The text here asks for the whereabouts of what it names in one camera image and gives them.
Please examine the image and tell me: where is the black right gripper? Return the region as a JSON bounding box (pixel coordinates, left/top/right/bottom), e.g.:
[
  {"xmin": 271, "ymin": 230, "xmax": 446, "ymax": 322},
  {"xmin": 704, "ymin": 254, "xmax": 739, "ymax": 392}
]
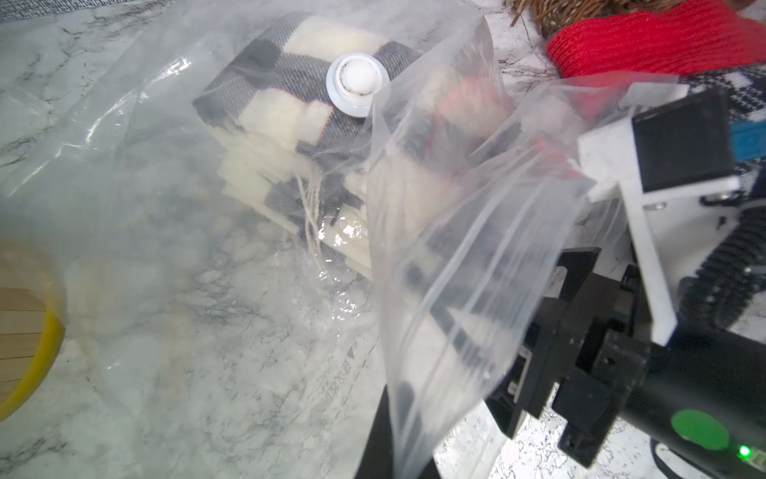
[{"xmin": 485, "ymin": 247, "xmax": 652, "ymax": 468}]

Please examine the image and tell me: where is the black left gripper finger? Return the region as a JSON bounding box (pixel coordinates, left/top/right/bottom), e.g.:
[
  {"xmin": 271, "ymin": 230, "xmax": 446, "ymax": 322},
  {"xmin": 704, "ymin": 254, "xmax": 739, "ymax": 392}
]
[{"xmin": 355, "ymin": 385, "xmax": 440, "ymax": 479}]

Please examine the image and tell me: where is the cream grey plaid scarf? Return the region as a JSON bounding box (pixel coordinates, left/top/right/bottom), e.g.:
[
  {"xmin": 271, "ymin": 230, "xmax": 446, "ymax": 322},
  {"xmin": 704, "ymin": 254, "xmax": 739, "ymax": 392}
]
[{"xmin": 193, "ymin": 12, "xmax": 512, "ymax": 277}]

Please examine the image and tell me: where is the clear plastic vacuum bag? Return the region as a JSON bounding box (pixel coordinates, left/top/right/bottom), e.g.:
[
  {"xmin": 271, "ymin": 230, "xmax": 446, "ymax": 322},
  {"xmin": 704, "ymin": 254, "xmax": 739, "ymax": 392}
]
[{"xmin": 0, "ymin": 0, "xmax": 689, "ymax": 479}]

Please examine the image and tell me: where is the red knitted scarf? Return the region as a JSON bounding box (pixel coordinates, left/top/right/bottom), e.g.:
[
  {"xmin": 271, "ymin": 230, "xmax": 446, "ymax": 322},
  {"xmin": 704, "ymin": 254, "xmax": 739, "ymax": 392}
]
[{"xmin": 547, "ymin": 0, "xmax": 765, "ymax": 78}]

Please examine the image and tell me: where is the brown fringed scarf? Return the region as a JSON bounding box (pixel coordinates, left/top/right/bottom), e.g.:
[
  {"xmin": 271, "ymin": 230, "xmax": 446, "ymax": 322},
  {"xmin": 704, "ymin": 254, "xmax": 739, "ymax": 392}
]
[{"xmin": 505, "ymin": 0, "xmax": 684, "ymax": 38}]

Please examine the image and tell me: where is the black white knitted scarf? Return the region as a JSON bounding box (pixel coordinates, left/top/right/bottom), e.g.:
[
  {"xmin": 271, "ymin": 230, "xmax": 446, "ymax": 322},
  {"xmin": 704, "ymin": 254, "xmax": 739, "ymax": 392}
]
[{"xmin": 680, "ymin": 63, "xmax": 765, "ymax": 207}]

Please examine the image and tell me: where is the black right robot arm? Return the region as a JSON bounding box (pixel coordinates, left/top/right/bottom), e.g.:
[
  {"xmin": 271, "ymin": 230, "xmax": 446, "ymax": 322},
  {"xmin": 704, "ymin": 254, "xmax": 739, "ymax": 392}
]
[{"xmin": 486, "ymin": 206, "xmax": 765, "ymax": 478}]

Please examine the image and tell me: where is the white vacuum bag valve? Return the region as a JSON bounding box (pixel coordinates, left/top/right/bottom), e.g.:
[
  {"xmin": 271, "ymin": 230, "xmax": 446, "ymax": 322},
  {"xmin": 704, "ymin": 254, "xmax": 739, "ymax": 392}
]
[{"xmin": 325, "ymin": 53, "xmax": 390, "ymax": 118}]

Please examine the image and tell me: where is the yellow-rimmed bamboo steamer basket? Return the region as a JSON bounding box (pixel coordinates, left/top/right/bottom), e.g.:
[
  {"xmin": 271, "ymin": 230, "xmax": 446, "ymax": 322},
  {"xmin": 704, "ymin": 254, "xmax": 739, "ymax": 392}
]
[{"xmin": 1, "ymin": 241, "xmax": 66, "ymax": 420}]

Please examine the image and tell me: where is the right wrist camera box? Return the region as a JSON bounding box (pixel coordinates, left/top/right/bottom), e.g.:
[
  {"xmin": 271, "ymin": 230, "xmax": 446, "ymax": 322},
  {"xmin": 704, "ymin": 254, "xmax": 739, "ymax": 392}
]
[{"xmin": 578, "ymin": 83, "xmax": 765, "ymax": 345}]

